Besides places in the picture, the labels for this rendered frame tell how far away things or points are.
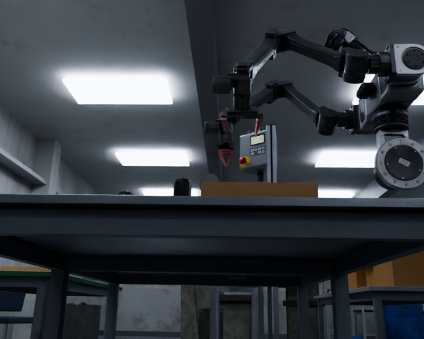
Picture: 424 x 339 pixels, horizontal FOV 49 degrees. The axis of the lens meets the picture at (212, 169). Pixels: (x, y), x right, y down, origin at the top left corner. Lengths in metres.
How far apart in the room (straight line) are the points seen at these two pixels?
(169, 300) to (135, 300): 0.83
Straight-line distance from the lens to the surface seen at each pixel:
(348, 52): 1.74
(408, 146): 1.87
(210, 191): 1.03
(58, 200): 1.06
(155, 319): 11.62
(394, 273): 3.55
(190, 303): 6.23
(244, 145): 2.39
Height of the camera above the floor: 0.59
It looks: 17 degrees up
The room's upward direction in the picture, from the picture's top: 1 degrees clockwise
